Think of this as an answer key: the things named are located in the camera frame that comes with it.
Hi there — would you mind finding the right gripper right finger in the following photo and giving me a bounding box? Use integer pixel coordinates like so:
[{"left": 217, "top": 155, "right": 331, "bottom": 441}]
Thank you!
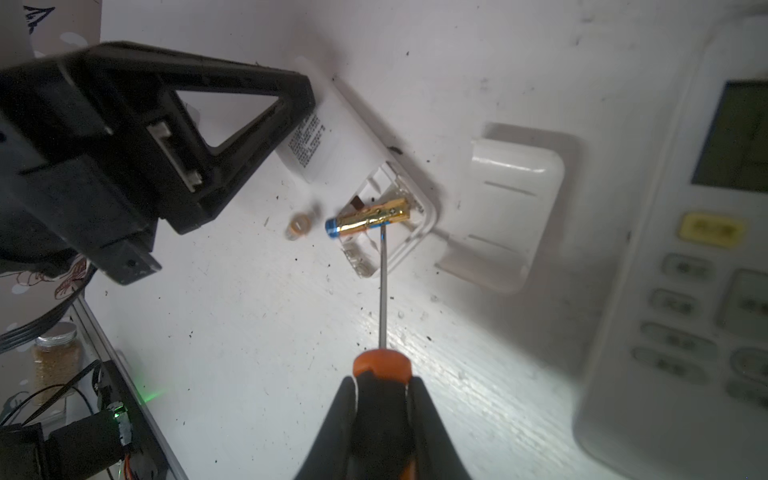
[{"left": 407, "top": 377, "right": 470, "bottom": 479}]

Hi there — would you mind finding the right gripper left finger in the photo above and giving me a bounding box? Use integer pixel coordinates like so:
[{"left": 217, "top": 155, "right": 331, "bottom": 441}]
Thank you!
[{"left": 295, "top": 376, "right": 357, "bottom": 480}]

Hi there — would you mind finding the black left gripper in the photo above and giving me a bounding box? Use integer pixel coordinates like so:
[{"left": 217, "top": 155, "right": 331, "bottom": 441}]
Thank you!
[{"left": 1, "top": 41, "right": 315, "bottom": 285}]

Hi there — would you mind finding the orange black screwdriver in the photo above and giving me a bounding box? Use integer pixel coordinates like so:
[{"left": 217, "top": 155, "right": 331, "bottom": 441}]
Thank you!
[{"left": 350, "top": 226, "right": 414, "bottom": 479}]

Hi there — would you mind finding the white remote control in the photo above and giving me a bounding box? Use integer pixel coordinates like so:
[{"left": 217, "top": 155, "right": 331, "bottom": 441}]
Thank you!
[
  {"left": 276, "top": 56, "right": 437, "bottom": 272},
  {"left": 573, "top": 13, "right": 767, "bottom": 479}
]

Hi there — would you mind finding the gold blue AAA battery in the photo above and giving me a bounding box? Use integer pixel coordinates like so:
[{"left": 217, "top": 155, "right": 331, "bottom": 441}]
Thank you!
[{"left": 324, "top": 198, "right": 410, "bottom": 238}]

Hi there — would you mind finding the white battery cover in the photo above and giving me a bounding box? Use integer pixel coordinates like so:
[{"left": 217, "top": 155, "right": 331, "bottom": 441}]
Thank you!
[{"left": 436, "top": 139, "right": 565, "bottom": 295}]

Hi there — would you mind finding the gold black AAA battery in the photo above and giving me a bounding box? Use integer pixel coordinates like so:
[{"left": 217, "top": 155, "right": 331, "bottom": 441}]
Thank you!
[{"left": 285, "top": 213, "right": 312, "bottom": 241}]

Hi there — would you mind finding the brown grain bottle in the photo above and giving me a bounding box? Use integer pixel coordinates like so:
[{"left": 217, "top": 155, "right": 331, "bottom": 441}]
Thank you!
[{"left": 32, "top": 321, "right": 83, "bottom": 406}]

